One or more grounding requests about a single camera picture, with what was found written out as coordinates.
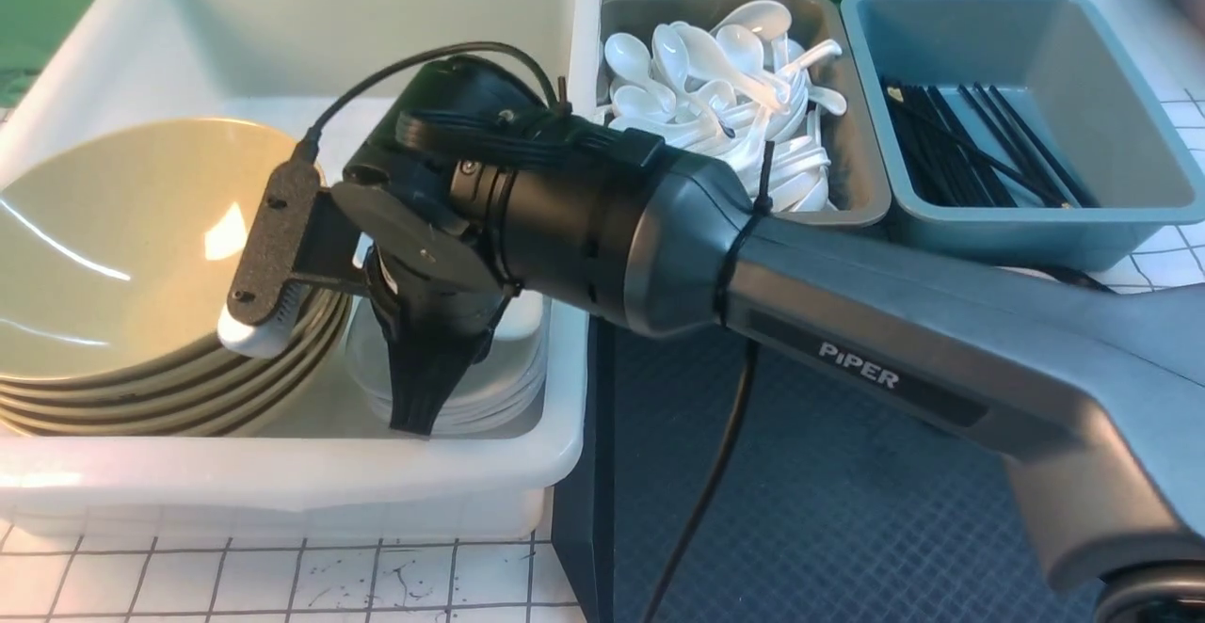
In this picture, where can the stack of white sauce dishes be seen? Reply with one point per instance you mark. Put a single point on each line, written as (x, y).
(492, 393)

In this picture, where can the pile of white spoons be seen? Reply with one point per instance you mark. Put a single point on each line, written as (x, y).
(739, 90)

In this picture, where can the stack of yellow-green bowls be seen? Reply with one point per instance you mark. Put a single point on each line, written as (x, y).
(212, 404)

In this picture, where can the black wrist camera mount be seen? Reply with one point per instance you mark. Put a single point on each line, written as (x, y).
(300, 242)

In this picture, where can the black plastic serving tray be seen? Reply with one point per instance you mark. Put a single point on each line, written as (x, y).
(839, 509)

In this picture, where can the blue-grey chopstick bin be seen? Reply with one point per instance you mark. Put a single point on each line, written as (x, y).
(1065, 70)

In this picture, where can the yellow-green noodle bowl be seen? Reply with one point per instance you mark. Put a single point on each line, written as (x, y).
(118, 254)

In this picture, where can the large white plastic tub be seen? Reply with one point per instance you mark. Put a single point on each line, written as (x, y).
(328, 469)

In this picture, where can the grey-brown spoon bin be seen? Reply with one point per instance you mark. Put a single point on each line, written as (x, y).
(858, 183)

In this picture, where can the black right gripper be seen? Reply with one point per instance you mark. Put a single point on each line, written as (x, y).
(433, 334)

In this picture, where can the black chopsticks in bin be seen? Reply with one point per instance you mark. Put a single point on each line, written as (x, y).
(968, 146)

